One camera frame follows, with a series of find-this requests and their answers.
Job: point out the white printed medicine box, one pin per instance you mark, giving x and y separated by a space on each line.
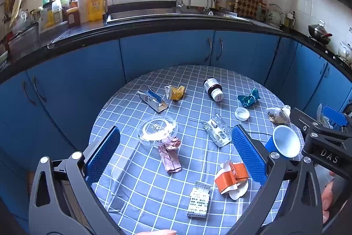
198 200

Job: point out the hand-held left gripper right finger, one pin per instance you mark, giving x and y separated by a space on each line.
247 155

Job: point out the white bin bag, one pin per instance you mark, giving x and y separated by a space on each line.
319 112

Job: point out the blue kitchen cabinet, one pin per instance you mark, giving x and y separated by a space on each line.
82 86

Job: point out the person's left hand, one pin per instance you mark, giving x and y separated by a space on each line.
159 232

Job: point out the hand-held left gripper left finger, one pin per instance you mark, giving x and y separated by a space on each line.
103 152

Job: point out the white wrapper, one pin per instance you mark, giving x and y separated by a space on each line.
279 113

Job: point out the yellow oil bottle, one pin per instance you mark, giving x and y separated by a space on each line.
96 3

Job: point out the pink paper wrapper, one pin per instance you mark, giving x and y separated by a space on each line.
170 159

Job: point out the blue paper cup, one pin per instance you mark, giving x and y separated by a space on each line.
284 141

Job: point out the brown medicine bottle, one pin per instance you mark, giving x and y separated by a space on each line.
211 85

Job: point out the black kitchen countertop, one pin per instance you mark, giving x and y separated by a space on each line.
165 27

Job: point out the silver blue carton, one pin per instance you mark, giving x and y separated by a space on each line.
150 100

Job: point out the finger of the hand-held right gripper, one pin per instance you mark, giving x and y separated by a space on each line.
334 116
302 119

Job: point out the steel wok with lid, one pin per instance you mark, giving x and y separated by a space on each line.
319 32

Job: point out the person's right hand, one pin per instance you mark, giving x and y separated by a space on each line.
326 196

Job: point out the silver blister pack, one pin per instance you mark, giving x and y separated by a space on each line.
217 133

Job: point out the torn orange carton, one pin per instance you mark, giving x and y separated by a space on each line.
233 175

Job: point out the steel kitchen sink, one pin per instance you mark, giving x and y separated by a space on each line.
165 16

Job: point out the white pot with plant print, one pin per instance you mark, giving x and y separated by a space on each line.
345 50

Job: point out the yellow snack packet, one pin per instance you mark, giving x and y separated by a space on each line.
177 92

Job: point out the brown jar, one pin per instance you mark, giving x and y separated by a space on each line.
73 19

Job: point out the checked blue-grey tablecloth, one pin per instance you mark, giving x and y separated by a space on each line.
192 102

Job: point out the white cylinder container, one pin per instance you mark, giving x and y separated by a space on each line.
83 8

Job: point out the teal snack wrapper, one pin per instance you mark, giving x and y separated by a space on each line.
247 100

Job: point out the clear round plastic lid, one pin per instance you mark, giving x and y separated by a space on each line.
156 129

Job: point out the white plastic lid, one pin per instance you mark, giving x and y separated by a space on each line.
242 113

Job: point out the pale green kettle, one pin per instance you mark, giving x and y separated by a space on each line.
272 16

